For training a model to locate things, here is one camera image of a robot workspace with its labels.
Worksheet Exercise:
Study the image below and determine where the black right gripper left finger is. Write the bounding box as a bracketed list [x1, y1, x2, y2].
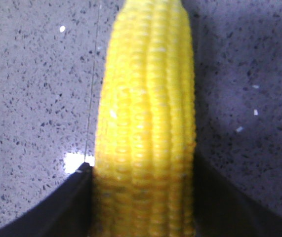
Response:
[0, 162, 93, 237]

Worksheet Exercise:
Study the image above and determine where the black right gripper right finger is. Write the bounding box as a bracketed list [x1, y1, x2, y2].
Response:
[194, 154, 282, 237]

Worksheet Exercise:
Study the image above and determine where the yellow corn cob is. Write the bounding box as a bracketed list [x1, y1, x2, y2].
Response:
[89, 0, 196, 237]

